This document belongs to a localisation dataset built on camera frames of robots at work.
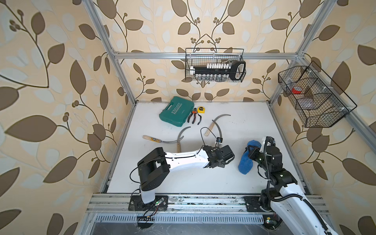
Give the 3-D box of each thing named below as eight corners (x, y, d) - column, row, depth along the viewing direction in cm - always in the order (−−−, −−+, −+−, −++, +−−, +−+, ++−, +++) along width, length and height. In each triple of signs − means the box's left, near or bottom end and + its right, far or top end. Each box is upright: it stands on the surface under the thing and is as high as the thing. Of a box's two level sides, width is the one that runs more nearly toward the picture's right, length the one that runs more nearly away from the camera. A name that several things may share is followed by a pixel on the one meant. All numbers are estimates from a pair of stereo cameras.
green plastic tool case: (159, 119, 111) (158, 115, 108) (175, 99, 126) (175, 95, 122) (180, 128, 106) (180, 124, 102) (195, 106, 120) (195, 102, 117)
